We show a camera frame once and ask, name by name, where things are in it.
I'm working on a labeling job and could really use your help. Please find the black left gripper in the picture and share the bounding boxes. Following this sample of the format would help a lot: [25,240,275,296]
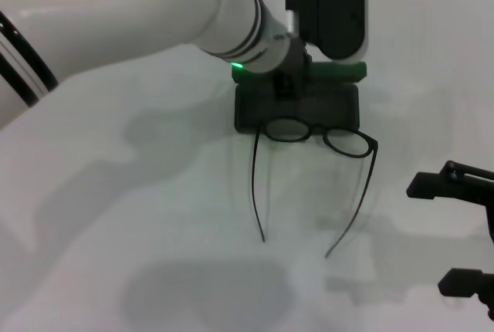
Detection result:
[269,36,313,101]

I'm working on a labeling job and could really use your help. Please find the green glasses case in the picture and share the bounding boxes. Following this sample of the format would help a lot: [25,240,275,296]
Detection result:
[230,60,368,135]

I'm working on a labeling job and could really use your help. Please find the black glasses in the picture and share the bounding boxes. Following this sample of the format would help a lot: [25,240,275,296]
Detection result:
[250,115,380,259]

